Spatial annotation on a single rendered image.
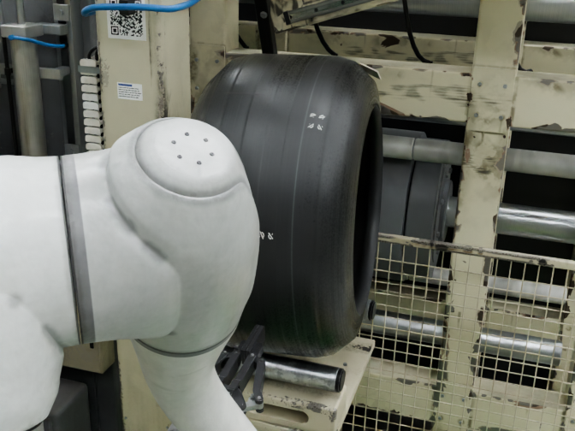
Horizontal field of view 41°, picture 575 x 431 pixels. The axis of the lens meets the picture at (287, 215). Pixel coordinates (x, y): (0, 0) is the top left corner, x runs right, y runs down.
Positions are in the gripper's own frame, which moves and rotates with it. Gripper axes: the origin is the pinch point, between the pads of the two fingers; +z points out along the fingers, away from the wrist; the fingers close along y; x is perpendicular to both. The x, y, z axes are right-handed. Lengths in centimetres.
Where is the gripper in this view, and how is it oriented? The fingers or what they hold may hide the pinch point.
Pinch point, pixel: (253, 344)
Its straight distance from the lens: 127.1
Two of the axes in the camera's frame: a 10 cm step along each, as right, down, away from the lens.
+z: 3.1, -4.7, 8.3
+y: -9.5, -1.4, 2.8
